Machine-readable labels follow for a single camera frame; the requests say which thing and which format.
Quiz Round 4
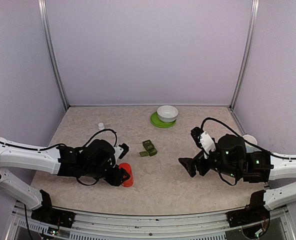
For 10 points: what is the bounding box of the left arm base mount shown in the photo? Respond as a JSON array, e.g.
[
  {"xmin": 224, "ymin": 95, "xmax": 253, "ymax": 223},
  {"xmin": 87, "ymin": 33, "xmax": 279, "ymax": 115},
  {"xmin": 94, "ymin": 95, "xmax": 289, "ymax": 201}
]
[{"xmin": 31, "ymin": 190, "xmax": 76, "ymax": 228}]

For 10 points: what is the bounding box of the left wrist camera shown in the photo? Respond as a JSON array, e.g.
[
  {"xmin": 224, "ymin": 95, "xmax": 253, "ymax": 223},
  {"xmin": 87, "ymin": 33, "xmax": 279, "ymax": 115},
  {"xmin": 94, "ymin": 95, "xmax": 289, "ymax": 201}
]
[{"xmin": 114, "ymin": 143, "xmax": 130, "ymax": 160}]

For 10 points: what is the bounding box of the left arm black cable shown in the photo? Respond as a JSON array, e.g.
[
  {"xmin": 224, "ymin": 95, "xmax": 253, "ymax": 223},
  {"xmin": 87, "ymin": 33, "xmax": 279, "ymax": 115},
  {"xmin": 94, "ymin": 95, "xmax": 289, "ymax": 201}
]
[{"xmin": 0, "ymin": 128, "xmax": 119, "ymax": 156}]

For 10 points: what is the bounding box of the aluminium frame post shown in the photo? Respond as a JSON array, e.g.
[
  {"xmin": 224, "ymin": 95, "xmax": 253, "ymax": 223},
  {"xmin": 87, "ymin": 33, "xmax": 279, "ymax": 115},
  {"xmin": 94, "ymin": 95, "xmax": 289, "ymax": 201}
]
[
  {"xmin": 229, "ymin": 0, "xmax": 260, "ymax": 112},
  {"xmin": 37, "ymin": 0, "xmax": 70, "ymax": 112}
]

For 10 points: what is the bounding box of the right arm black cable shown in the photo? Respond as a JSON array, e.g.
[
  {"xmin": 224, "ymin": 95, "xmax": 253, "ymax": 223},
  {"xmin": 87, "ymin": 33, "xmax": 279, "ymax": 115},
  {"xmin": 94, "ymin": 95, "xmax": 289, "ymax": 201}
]
[{"xmin": 199, "ymin": 117, "xmax": 296, "ymax": 161}]

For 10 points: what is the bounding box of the left aluminium frame post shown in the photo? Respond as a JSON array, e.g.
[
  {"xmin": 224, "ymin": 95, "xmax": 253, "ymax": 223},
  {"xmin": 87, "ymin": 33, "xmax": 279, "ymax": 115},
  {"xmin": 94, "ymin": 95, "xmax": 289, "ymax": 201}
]
[{"xmin": 37, "ymin": 0, "xmax": 70, "ymax": 112}]

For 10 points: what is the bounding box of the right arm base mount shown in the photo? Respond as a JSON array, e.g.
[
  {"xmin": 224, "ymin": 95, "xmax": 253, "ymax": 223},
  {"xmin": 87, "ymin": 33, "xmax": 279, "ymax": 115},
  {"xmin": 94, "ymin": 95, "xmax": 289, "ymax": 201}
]
[{"xmin": 226, "ymin": 190, "xmax": 270, "ymax": 228}]

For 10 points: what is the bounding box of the light blue mug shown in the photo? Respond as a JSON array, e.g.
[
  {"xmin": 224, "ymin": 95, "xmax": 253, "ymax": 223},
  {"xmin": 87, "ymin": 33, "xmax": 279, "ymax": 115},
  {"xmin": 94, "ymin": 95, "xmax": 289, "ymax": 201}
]
[{"xmin": 242, "ymin": 134, "xmax": 260, "ymax": 153}]

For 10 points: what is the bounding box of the right aluminium frame post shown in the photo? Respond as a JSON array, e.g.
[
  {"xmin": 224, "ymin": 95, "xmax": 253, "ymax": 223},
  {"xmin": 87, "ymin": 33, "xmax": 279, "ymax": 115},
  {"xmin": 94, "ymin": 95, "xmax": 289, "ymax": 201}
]
[{"xmin": 229, "ymin": 0, "xmax": 260, "ymax": 112}]

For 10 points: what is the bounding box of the red cylindrical container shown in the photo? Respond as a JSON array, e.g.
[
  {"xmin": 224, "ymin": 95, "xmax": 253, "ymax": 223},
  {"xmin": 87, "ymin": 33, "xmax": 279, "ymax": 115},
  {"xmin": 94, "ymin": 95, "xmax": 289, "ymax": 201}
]
[{"xmin": 119, "ymin": 162, "xmax": 134, "ymax": 188}]

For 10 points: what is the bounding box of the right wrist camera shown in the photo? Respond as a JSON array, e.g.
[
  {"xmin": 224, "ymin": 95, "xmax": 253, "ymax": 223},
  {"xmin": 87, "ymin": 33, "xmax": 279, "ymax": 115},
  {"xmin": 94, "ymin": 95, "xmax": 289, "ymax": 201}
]
[{"xmin": 190, "ymin": 127, "xmax": 216, "ymax": 159}]

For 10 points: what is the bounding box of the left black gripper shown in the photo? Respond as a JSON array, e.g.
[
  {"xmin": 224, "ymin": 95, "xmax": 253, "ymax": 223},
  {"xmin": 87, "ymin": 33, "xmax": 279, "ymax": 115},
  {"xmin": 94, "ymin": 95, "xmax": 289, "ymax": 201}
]
[{"xmin": 83, "ymin": 163, "xmax": 130, "ymax": 187}]

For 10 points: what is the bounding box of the front aluminium rail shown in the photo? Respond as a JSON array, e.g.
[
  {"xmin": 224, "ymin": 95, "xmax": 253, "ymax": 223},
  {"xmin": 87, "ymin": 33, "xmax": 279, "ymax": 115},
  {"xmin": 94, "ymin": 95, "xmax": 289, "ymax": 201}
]
[{"xmin": 5, "ymin": 197, "xmax": 296, "ymax": 240}]

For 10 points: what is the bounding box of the green plate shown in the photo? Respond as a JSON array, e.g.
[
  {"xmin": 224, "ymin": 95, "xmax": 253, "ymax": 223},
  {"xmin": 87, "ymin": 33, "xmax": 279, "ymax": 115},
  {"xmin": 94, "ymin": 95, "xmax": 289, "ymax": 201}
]
[{"xmin": 150, "ymin": 111, "xmax": 176, "ymax": 129}]

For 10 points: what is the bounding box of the small white pill bottle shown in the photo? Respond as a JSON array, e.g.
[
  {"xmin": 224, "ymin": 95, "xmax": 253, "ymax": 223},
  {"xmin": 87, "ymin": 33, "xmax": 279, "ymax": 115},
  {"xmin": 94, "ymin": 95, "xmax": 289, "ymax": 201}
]
[{"xmin": 98, "ymin": 122, "xmax": 105, "ymax": 131}]

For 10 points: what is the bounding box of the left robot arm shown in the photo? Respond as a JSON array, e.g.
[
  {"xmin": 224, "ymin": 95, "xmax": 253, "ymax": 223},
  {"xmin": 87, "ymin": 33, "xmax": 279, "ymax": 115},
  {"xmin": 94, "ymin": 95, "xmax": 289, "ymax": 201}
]
[{"xmin": 0, "ymin": 133, "xmax": 131, "ymax": 223}]

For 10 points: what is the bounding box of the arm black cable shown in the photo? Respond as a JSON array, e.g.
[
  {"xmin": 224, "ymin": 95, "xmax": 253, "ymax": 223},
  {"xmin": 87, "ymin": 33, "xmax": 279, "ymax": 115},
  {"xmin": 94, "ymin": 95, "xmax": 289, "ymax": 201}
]
[
  {"xmin": 199, "ymin": 117, "xmax": 296, "ymax": 161},
  {"xmin": 0, "ymin": 128, "xmax": 119, "ymax": 156}
]

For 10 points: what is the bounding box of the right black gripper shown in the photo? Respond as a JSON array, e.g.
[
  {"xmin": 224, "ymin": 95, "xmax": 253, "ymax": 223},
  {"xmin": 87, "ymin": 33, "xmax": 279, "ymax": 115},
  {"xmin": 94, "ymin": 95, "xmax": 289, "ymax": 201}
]
[{"xmin": 179, "ymin": 146, "xmax": 241, "ymax": 179}]

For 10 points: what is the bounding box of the white ceramic bowl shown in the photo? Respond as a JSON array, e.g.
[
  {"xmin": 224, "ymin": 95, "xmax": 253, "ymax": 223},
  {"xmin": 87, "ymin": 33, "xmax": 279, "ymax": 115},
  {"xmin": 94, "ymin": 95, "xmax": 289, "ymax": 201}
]
[{"xmin": 156, "ymin": 105, "xmax": 179, "ymax": 123}]

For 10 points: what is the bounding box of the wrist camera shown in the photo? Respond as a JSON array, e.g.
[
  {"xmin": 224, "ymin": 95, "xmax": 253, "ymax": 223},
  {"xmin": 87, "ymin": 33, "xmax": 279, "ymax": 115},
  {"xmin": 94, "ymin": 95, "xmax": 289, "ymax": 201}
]
[
  {"xmin": 114, "ymin": 143, "xmax": 130, "ymax": 160},
  {"xmin": 190, "ymin": 127, "xmax": 216, "ymax": 159}
]

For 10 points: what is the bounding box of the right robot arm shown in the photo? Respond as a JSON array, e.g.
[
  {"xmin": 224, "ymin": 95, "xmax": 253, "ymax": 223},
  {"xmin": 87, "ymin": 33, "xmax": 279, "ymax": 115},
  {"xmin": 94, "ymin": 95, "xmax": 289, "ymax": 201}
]
[{"xmin": 178, "ymin": 132, "xmax": 296, "ymax": 222}]

